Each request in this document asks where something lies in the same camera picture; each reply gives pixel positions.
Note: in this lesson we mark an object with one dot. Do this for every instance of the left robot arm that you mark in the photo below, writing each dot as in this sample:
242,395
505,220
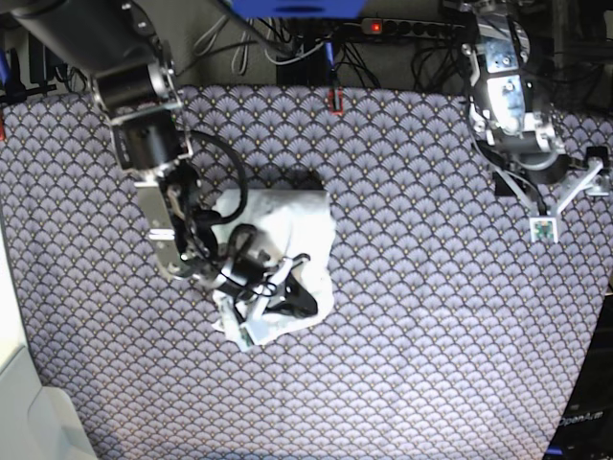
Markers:
527,61

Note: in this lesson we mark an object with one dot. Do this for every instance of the black power strip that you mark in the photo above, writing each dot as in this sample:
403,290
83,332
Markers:
408,28

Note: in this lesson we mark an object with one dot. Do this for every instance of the black stand left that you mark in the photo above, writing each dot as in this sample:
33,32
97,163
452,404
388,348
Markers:
31,70

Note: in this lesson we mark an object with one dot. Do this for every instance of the red table clamp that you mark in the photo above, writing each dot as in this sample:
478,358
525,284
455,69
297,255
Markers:
336,101

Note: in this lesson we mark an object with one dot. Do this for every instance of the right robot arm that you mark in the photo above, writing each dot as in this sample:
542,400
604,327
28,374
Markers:
131,80

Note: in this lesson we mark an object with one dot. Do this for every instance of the patterned blue table cloth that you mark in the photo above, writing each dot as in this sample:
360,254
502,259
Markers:
453,336

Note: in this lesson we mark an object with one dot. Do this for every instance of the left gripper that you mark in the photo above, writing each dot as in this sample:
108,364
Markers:
550,167

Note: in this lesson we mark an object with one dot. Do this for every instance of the grey plastic bin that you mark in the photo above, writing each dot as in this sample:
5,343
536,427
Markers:
37,421

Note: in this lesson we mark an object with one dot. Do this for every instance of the white T-shirt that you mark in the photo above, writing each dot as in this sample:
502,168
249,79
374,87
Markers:
287,223

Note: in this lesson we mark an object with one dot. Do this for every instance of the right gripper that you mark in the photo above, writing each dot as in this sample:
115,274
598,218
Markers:
244,275

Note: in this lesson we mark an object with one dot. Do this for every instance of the black box under table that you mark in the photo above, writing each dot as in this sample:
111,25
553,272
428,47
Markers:
311,71

